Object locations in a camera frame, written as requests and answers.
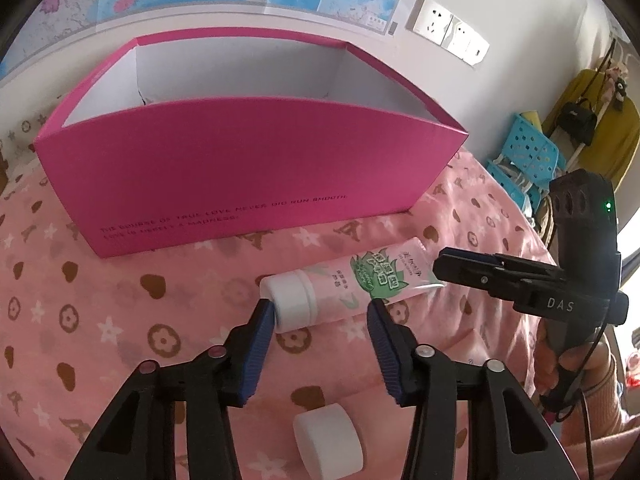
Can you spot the person's right hand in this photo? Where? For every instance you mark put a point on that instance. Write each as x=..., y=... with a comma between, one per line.
x=570, y=365

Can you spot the pink printed blanket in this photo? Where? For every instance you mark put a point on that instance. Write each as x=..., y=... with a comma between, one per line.
x=125, y=310

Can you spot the yellow green cup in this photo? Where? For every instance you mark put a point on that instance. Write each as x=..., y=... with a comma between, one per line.
x=530, y=120

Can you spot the blue perforated plastic basket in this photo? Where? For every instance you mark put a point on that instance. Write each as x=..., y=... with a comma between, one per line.
x=532, y=155
x=510, y=185

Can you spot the brown woven bag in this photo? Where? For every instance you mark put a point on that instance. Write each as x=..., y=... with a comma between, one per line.
x=544, y=217

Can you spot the black handbag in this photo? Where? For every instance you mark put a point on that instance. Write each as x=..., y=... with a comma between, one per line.
x=576, y=121

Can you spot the small plush toy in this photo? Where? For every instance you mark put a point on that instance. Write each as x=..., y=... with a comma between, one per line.
x=617, y=85

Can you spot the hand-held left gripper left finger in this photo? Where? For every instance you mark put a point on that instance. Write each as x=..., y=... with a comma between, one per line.
x=260, y=350

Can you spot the pink cardboard box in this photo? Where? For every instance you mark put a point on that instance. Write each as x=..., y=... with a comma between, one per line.
x=225, y=160

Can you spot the pink cream tube white cap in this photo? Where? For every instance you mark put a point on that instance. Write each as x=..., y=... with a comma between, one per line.
x=350, y=280

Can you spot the yellow sweater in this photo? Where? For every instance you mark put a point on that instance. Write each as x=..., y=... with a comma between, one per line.
x=620, y=130

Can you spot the white wall socket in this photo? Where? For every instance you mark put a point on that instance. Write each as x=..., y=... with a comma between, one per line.
x=466, y=42
x=430, y=17

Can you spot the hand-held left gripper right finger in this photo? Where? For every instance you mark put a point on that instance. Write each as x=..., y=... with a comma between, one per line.
x=387, y=355

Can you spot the white round jar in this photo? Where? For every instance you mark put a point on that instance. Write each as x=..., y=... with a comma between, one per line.
x=327, y=440

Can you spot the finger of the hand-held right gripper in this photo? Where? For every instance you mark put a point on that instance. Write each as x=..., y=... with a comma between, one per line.
x=500, y=260
x=470, y=275

